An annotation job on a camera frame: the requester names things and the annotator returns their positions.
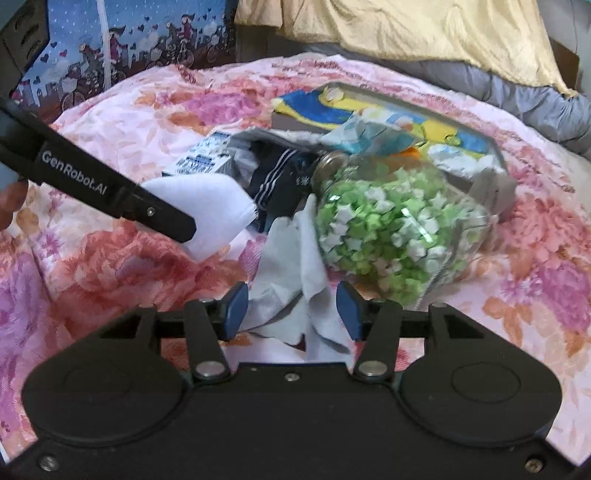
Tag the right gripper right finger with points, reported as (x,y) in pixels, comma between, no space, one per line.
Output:
(377,324)

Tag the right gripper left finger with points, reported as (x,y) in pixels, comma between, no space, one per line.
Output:
(208,322)

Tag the grey cloth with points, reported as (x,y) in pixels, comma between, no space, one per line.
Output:
(291,298)

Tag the white soft cloth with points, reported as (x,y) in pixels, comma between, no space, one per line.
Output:
(220,208)

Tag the person's left hand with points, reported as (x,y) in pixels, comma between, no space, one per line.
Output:
(12,199)

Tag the jar of paper stars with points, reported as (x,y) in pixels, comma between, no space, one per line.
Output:
(395,222)

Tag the floral pink bedspread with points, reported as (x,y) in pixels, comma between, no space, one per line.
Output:
(67,269)

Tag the dark striped sock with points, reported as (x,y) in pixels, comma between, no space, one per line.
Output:
(280,182)

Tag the blue white carton box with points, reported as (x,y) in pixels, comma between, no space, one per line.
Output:
(209,155)

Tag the light blue patterned cloth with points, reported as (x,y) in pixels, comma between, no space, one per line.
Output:
(360,135)

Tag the yellow blanket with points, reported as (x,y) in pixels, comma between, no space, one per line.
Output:
(507,38)

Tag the blue cartoon wall cloth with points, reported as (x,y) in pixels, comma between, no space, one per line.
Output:
(94,45)

